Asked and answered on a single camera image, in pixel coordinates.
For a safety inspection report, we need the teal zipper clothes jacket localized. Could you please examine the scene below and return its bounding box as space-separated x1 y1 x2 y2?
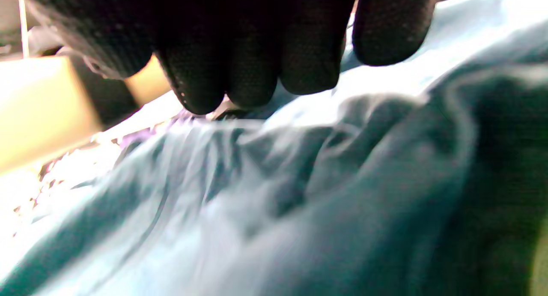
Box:
0 0 548 296

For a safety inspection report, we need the person's right hand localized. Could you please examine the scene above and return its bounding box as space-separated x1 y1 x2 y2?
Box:
13 0 437 115

